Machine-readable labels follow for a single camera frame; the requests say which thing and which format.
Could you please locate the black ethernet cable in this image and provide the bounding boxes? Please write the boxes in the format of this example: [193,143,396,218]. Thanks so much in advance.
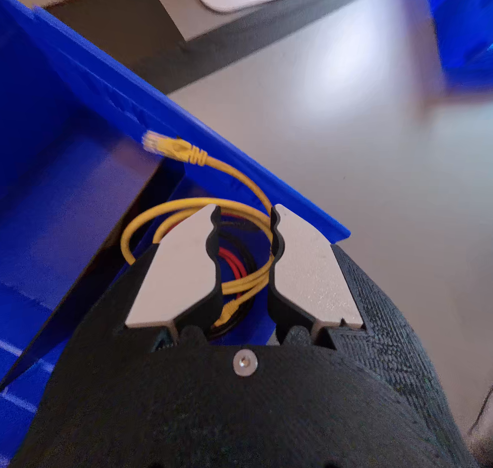
[208,229,259,339]

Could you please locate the red ethernet cable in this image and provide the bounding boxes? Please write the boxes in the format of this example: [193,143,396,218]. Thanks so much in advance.
[217,214,249,299]

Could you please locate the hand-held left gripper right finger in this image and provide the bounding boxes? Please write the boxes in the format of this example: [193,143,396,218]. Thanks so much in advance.
[268,205,366,343]

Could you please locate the blue plastic bin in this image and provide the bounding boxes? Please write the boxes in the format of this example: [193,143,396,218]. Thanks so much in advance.
[0,0,351,465]
[424,0,493,91]

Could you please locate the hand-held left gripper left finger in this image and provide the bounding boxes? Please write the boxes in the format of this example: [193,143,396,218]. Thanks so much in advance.
[125,205,223,341]

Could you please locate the yellow ethernet cable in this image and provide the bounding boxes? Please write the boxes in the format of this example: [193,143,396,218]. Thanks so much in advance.
[120,131,275,328]

